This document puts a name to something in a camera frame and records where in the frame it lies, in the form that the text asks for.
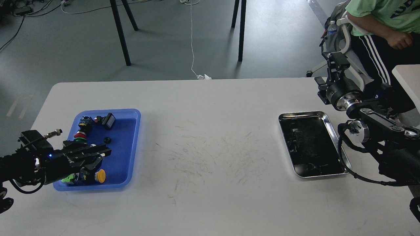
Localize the black table leg right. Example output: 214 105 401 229
231 0 247 62

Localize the yellow mushroom push button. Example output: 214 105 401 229
94 169 106 184

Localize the black yellow selector switch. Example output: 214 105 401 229
78 116 94 134

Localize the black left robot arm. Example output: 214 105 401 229
0 129 112 194

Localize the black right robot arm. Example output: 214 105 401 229
315 52 420 192

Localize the small black gear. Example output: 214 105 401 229
103 136 112 144

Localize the red green push button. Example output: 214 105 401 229
73 132 87 143

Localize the black table leg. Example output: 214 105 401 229
231 0 247 62
109 0 138 66

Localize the green white switch block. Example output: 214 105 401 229
61 174 76 185

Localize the clear water bottle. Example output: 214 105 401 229
327 21 338 35

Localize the black floor cable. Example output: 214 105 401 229
0 0 66 51

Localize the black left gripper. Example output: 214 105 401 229
41 140 112 184

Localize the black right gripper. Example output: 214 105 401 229
314 51 363 111

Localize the seated person green shirt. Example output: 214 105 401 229
346 0 420 113

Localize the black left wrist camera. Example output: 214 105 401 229
19 130 53 155

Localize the white office chair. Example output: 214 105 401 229
320 2 373 91

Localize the black rectangular switch part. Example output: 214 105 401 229
94 112 116 130

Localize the grey backpack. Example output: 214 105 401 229
320 0 352 54

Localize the blue plastic tray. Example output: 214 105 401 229
53 108 141 191

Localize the black table leg left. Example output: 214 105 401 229
109 0 138 66

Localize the white power cable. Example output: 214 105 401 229
180 0 212 80

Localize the shiny metal tray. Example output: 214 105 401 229
279 111 351 180

